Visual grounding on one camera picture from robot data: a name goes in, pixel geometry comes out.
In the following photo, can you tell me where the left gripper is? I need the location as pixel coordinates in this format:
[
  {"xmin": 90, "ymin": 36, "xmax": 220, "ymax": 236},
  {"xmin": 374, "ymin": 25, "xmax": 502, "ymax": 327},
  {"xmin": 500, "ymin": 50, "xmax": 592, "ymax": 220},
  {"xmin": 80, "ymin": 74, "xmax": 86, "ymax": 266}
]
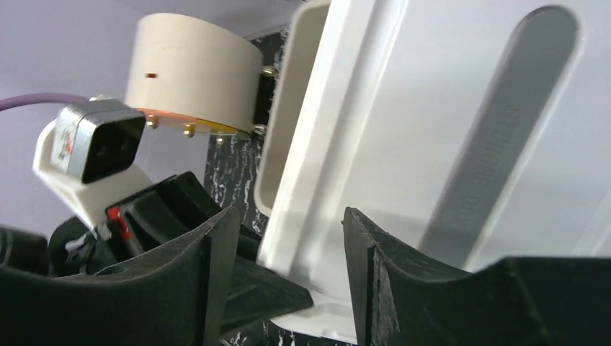
[{"xmin": 48, "ymin": 172, "xmax": 313, "ymax": 337}]

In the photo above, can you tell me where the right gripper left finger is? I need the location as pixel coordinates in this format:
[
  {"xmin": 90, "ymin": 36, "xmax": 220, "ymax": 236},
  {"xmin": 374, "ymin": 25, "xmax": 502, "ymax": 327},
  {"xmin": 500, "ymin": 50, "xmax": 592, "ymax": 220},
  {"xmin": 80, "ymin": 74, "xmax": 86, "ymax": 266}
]
[{"xmin": 1, "ymin": 208, "xmax": 240, "ymax": 345}]

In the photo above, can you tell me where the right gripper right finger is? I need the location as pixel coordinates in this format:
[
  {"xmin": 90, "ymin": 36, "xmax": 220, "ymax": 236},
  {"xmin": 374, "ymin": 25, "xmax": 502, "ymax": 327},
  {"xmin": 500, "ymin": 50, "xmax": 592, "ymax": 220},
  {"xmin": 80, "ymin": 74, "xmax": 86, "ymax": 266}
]
[{"xmin": 342, "ymin": 207, "xmax": 610, "ymax": 345}]

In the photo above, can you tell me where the white bin lid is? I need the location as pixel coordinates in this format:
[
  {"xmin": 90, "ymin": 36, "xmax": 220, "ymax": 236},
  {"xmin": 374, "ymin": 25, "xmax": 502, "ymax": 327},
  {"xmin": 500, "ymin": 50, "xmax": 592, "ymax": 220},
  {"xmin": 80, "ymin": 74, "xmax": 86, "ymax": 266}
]
[{"xmin": 257, "ymin": 1, "xmax": 610, "ymax": 345}]

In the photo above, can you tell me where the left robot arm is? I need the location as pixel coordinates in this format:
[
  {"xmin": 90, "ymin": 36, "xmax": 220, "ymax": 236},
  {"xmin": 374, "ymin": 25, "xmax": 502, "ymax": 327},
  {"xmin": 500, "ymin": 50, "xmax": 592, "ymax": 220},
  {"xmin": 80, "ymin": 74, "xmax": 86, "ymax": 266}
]
[{"xmin": 1, "ymin": 172, "xmax": 313, "ymax": 345}]

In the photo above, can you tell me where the round beige drawer cabinet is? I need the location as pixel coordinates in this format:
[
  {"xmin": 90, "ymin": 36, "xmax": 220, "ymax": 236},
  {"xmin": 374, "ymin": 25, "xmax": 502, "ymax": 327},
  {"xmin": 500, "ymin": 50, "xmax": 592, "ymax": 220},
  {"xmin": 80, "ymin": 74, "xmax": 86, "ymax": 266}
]
[{"xmin": 124, "ymin": 13, "xmax": 263, "ymax": 135}]

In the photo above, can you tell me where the beige plastic bin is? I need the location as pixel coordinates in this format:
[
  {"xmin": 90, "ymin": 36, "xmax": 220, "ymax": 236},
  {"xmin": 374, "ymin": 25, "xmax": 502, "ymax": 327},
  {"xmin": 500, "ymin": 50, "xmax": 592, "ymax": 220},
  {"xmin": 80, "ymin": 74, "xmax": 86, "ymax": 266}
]
[{"xmin": 254, "ymin": 1, "xmax": 331, "ymax": 217}]

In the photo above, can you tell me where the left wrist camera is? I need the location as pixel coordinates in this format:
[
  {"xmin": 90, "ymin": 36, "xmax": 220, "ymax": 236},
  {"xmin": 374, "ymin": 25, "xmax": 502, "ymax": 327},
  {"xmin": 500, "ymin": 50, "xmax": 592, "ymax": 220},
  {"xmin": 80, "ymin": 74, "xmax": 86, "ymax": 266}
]
[{"xmin": 32, "ymin": 99, "xmax": 153, "ymax": 229}]

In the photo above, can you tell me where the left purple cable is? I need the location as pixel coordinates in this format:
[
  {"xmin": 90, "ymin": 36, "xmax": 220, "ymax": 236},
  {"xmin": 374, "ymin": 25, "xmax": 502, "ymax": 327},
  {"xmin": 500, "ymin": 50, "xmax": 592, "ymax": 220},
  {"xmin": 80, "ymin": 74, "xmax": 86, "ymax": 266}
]
[{"xmin": 0, "ymin": 93, "xmax": 92, "ymax": 113}]

